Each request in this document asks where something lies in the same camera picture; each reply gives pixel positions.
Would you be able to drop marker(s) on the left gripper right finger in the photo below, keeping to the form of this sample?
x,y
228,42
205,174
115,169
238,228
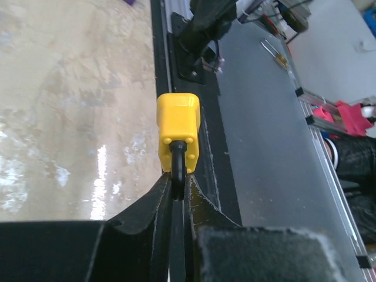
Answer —
x,y
224,251

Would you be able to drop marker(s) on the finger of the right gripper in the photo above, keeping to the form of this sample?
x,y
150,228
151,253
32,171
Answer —
x,y
214,172

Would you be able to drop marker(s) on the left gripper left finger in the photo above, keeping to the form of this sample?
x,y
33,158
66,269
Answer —
x,y
132,246

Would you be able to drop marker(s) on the yellow padlock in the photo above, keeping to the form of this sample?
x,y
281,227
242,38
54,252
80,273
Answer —
x,y
178,120

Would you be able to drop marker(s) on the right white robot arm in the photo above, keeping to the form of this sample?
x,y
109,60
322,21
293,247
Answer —
x,y
197,57

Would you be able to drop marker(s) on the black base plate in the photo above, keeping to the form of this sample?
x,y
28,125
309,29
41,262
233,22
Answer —
x,y
167,79

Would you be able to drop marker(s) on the aluminium frame rail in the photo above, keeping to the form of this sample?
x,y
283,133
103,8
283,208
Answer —
x,y
322,116

